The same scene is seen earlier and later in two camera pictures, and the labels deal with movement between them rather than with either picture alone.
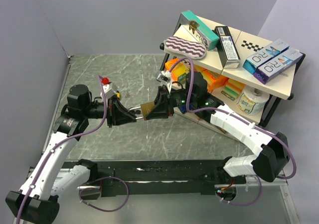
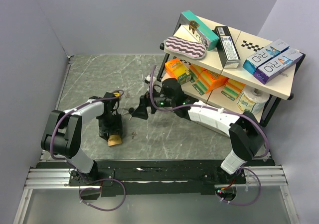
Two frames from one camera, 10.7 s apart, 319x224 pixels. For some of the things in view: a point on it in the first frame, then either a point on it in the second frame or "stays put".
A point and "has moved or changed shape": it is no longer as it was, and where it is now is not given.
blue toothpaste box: [268, 53] stays put
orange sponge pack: [214, 80] stays put
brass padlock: [146, 108] has moved or changed shape
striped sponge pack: [233, 89] stays put
